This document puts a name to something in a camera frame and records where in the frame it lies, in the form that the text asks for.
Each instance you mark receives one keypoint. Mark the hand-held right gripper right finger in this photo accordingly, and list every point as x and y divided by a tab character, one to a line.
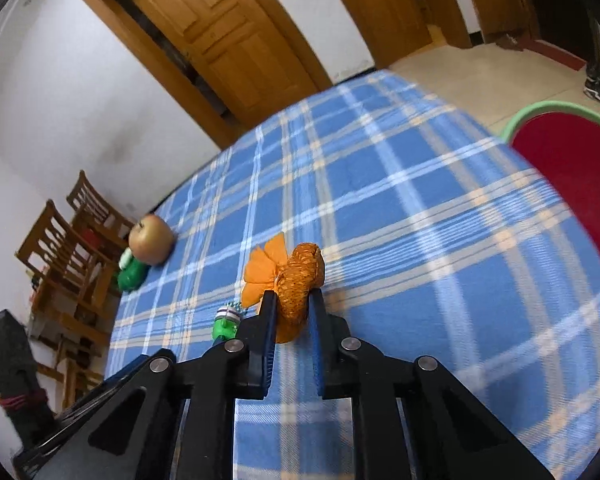
316	355

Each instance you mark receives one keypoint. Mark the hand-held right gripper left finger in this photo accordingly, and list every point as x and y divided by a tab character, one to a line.
267	355

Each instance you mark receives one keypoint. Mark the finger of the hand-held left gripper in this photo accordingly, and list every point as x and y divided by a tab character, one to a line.
50	436

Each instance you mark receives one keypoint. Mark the small green white bottle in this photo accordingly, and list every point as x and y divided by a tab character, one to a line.
226	322

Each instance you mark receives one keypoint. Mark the orange mesh net bag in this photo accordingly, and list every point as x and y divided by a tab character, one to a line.
300	275

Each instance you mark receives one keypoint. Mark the green bin with red liner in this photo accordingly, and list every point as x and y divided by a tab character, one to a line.
570	160

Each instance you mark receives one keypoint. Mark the wooden chair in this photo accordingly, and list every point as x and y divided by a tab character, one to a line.
70	355
60	260
97	210

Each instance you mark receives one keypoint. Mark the green clover-shaped container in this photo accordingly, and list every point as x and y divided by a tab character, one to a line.
132	275

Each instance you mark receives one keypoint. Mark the red yellow apple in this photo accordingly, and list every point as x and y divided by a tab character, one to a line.
151	239

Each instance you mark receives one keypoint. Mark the blue plaid tablecloth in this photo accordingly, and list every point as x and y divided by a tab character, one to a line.
405	210

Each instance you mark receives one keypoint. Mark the wooden panel door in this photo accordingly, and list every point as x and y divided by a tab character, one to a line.
380	5
230	40

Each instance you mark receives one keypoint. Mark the red door mat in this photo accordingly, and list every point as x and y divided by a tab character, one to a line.
555	52

